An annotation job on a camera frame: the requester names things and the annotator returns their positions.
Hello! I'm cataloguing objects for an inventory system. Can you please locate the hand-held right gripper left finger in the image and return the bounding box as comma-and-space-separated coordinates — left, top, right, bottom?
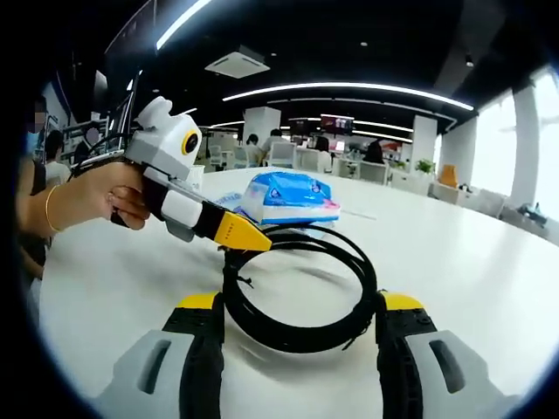
93, 291, 226, 419

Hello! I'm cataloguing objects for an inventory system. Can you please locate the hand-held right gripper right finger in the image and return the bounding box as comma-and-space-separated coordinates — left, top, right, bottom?
374, 290, 521, 419

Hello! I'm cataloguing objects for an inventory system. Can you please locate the blue white packet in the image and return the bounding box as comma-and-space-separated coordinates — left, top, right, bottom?
204, 189, 337, 239

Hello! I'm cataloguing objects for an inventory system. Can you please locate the blue tissue pack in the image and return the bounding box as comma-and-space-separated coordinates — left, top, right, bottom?
238, 170, 342, 226

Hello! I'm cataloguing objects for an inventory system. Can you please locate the black cable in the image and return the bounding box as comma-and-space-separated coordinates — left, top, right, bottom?
220, 223, 379, 354

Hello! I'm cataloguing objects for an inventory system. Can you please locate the person's left hand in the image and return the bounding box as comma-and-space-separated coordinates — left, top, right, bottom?
60, 161, 153, 231

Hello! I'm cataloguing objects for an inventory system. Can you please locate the white table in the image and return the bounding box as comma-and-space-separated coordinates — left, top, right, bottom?
38, 165, 559, 419

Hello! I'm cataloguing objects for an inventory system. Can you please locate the white pillar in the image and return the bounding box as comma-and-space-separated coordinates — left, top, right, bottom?
242, 106, 281, 143
412, 115, 438, 174
514, 82, 539, 206

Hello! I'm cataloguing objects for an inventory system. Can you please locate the white ceiling air conditioner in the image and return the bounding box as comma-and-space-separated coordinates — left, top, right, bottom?
204, 51, 272, 79

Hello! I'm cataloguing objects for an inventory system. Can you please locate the long curved ceiling light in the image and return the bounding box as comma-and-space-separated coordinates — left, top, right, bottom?
155, 0, 215, 50

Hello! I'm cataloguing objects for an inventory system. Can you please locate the orange bag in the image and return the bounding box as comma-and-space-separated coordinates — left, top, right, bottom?
438, 163, 459, 189

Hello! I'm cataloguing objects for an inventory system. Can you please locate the teal desk object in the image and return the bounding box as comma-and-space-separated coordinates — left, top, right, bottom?
517, 203, 547, 226

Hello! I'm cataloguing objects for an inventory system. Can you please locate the curved ceiling light strip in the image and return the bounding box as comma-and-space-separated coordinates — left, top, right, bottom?
222, 81, 475, 111

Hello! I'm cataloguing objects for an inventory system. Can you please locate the large bright window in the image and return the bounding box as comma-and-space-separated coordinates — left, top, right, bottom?
473, 89, 517, 197
535, 65, 559, 219

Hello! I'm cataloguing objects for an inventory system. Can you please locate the gold bracelet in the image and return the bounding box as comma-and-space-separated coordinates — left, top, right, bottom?
45, 183, 62, 233

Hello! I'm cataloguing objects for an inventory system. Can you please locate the red wall screen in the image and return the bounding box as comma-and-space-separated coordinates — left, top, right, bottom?
321, 113, 355, 132

